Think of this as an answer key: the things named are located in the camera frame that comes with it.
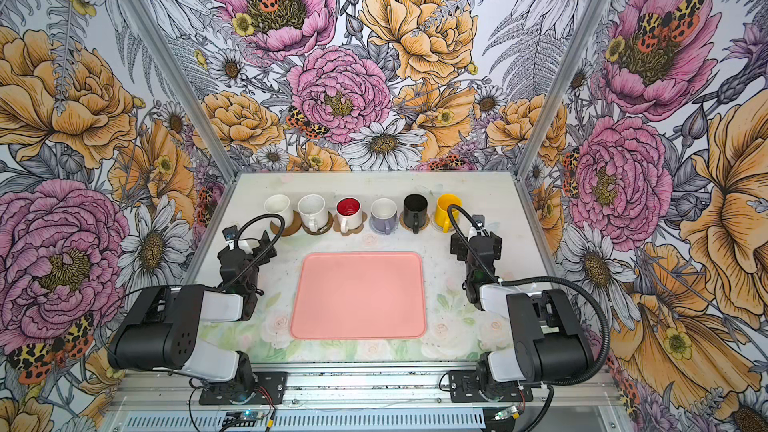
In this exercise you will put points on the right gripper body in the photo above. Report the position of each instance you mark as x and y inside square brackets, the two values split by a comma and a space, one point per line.
[462, 256]

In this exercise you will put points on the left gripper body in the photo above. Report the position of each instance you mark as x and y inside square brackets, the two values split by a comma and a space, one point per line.
[262, 259]

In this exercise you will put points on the yellow mug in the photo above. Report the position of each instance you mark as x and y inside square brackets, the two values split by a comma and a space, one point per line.
[445, 201]

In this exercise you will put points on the black mug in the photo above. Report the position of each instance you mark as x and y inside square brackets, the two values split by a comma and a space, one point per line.
[415, 208]

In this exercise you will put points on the dark brown round coaster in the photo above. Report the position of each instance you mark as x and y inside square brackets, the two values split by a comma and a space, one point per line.
[322, 230]

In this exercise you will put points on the white lavender mug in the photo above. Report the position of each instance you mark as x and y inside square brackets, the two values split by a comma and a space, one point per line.
[384, 216]

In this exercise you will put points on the brown paw shaped coaster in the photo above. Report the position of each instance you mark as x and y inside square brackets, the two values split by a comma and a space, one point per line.
[336, 226]

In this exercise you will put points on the red inside mug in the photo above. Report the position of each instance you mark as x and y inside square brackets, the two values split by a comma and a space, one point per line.
[349, 215]

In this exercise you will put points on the clear patterned round coaster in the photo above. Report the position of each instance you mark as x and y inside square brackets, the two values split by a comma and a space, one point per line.
[443, 222]

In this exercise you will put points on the woven rattan round coaster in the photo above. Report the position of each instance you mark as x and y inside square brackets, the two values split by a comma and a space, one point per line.
[424, 226]

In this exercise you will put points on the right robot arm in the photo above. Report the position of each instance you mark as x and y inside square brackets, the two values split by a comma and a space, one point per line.
[548, 343]

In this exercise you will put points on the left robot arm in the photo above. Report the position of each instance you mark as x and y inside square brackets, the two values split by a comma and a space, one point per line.
[160, 330]

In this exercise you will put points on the pink silicone tray mat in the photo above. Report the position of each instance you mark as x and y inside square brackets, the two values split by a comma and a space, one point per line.
[360, 296]

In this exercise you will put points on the left circuit board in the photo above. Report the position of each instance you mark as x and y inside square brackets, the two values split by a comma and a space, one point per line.
[246, 419]

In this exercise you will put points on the circuit board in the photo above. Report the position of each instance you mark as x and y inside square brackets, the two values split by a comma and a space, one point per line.
[246, 419]
[508, 413]

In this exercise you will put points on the right circuit board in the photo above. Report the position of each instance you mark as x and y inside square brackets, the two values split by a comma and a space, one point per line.
[508, 413]

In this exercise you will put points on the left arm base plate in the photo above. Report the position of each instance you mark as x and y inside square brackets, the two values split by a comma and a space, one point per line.
[266, 387]

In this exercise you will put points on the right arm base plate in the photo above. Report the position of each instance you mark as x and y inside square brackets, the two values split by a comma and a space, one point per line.
[465, 386]

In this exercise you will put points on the aluminium front rail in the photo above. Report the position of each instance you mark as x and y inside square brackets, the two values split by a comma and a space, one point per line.
[313, 386]

